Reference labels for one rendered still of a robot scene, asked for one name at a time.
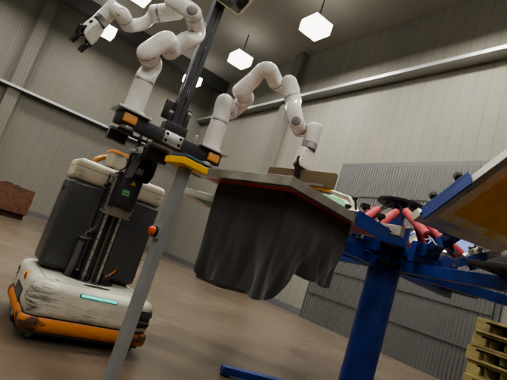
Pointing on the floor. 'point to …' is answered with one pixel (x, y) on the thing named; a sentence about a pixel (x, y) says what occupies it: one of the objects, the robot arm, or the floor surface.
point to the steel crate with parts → (14, 200)
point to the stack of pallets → (499, 367)
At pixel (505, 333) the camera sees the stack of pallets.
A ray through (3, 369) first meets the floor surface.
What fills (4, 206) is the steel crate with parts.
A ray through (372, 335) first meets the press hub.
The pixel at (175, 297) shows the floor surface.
